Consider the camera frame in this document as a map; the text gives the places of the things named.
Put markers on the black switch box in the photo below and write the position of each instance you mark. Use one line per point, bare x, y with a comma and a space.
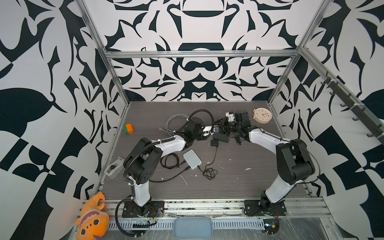
221, 137

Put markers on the grey blue cushion pad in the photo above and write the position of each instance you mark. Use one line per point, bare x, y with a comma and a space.
193, 228

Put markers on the black wall hook rail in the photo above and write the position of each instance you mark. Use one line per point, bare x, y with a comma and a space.
351, 102

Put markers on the orange green toy block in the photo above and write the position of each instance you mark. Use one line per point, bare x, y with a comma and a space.
128, 129

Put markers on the orange plush fish toy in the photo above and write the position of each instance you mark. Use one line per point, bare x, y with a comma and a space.
93, 222

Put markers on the white network switch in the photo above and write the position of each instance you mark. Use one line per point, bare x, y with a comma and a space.
192, 159

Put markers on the grey tape dispenser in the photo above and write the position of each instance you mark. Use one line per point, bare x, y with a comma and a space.
113, 169

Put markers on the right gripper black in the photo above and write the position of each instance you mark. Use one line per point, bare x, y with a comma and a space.
223, 125

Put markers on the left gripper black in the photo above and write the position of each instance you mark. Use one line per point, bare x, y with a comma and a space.
202, 138

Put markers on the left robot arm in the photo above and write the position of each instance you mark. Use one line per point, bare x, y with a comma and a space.
141, 163

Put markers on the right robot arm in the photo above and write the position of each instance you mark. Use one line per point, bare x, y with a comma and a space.
294, 163

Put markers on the black power adapter with cable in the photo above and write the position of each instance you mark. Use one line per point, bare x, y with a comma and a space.
208, 171

